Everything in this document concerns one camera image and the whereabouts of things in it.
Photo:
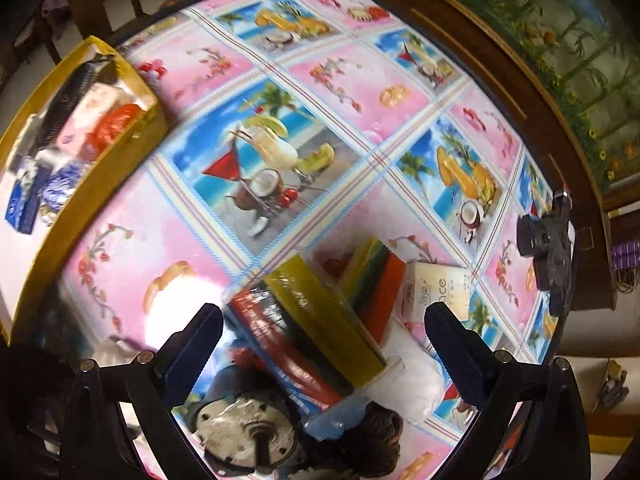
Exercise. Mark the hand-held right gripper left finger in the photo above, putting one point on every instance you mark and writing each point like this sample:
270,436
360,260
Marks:
187,355

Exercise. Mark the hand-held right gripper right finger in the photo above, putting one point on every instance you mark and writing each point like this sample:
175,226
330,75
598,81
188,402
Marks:
460,355

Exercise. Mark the rainbow coloured sponge stack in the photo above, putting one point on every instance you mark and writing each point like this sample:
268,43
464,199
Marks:
372,280

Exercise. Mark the electric motor red label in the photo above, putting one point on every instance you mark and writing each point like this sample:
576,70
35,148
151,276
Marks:
245,430

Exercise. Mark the dark tools on shelf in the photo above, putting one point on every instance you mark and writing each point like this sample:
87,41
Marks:
614,385

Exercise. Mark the printed tablecloth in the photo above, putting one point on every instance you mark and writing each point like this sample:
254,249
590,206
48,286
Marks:
325,125

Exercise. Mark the blue tissue pack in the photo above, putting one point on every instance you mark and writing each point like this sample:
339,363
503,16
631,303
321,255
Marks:
22,207

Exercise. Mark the fish tank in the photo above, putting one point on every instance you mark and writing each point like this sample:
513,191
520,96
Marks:
565,35

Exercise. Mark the white tissue pack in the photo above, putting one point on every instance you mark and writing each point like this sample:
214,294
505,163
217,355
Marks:
432,290

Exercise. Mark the pink rose tissue pack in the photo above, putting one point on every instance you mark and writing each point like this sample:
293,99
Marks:
85,110

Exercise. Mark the white plastic bag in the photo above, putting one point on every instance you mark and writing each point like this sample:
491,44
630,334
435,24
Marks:
410,375

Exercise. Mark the red striped plastic packet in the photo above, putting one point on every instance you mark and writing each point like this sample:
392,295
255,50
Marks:
270,325

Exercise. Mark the blue white patterned packet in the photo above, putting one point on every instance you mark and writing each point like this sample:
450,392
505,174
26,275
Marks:
65,187

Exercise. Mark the black plastic device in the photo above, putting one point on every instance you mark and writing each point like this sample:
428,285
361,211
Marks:
547,250

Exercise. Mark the purple bottles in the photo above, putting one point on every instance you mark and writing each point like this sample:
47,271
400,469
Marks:
627,255

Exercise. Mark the dark brown furry toy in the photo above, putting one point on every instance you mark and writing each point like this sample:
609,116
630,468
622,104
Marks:
370,445

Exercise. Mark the olive yellow packet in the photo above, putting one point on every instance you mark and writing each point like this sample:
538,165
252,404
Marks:
325,320

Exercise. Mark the orange plastic bag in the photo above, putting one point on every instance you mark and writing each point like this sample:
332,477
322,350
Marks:
115,125

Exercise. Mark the black plastic packet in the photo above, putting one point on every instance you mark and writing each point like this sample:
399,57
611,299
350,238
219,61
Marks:
70,92

